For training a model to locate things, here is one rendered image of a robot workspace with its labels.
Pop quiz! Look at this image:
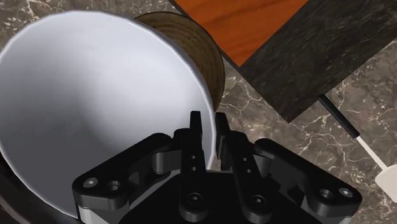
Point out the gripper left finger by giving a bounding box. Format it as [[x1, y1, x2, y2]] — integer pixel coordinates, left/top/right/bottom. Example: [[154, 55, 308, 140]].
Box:
[[72, 110, 209, 223]]

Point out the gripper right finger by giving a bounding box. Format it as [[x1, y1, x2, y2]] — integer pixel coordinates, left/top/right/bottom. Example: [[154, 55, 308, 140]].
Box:
[[215, 112, 363, 224]]

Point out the white bowl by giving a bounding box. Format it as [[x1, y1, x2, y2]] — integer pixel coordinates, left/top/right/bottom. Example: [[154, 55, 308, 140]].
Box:
[[0, 10, 216, 220]]

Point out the brown wooden bowl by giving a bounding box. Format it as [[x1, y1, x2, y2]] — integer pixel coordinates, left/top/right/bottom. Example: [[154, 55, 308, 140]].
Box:
[[134, 11, 226, 113]]

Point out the white spatula with black handle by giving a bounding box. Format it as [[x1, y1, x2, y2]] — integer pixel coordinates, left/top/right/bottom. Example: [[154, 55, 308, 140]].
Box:
[[317, 94, 397, 204]]

